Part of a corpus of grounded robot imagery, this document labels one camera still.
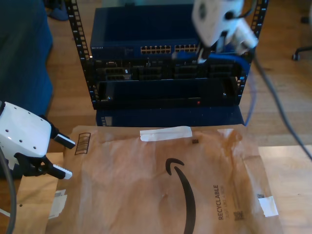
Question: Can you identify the blue network cable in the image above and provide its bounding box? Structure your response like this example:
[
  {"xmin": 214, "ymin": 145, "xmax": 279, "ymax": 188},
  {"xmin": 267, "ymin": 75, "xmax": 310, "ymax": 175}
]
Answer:
[{"xmin": 171, "ymin": 50, "xmax": 256, "ymax": 127}]

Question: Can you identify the black rack server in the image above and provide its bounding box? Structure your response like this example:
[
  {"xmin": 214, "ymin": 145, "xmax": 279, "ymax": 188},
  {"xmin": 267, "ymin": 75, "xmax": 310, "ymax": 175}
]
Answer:
[{"xmin": 94, "ymin": 58, "xmax": 244, "ymax": 81}]

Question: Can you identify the black rack shelf unit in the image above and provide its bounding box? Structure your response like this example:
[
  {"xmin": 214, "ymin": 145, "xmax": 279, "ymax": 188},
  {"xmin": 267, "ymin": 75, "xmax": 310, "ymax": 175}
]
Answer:
[{"xmin": 92, "ymin": 77, "xmax": 242, "ymax": 110}]

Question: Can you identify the blue sofa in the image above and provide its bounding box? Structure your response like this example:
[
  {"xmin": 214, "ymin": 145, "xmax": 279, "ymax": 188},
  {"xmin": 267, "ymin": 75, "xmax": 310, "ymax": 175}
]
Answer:
[{"xmin": 0, "ymin": 0, "xmax": 54, "ymax": 180}]

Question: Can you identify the blue box under rack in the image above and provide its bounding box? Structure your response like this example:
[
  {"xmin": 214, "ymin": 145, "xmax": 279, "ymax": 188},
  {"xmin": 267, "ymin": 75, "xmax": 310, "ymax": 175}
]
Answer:
[{"xmin": 96, "ymin": 108, "xmax": 244, "ymax": 127}]

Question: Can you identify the brown paper mailer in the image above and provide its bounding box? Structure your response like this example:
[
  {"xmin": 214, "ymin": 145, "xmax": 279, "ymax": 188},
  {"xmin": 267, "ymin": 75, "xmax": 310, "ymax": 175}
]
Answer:
[{"xmin": 45, "ymin": 124, "xmax": 285, "ymax": 234}]

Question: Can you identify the black office chair base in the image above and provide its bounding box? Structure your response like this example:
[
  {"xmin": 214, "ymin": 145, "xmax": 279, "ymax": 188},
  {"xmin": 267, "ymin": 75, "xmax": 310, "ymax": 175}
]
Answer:
[{"xmin": 292, "ymin": 46, "xmax": 312, "ymax": 60}]

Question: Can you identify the blue slipper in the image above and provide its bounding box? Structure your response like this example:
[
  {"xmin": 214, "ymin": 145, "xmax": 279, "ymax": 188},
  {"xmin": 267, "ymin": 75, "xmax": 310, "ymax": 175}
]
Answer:
[{"xmin": 47, "ymin": 7, "xmax": 69, "ymax": 21}]

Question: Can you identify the black perforated rack post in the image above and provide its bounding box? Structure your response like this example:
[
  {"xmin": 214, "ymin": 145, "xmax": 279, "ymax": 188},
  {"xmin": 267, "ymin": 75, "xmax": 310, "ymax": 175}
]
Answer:
[
  {"xmin": 237, "ymin": 0, "xmax": 270, "ymax": 97},
  {"xmin": 64, "ymin": 0, "xmax": 98, "ymax": 110}
]

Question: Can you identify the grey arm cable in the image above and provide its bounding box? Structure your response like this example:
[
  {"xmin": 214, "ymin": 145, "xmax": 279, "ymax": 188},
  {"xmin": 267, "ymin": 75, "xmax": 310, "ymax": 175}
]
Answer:
[{"xmin": 0, "ymin": 146, "xmax": 18, "ymax": 234}]

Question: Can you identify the blue network switch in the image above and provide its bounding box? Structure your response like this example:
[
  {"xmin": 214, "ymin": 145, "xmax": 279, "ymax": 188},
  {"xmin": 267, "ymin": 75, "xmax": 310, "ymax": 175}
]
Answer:
[{"xmin": 90, "ymin": 7, "xmax": 244, "ymax": 59}]

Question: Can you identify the dark arm cable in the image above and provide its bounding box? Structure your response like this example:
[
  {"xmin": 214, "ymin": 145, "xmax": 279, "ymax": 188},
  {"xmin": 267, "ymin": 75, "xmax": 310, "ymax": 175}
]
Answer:
[{"xmin": 233, "ymin": 0, "xmax": 312, "ymax": 163}]

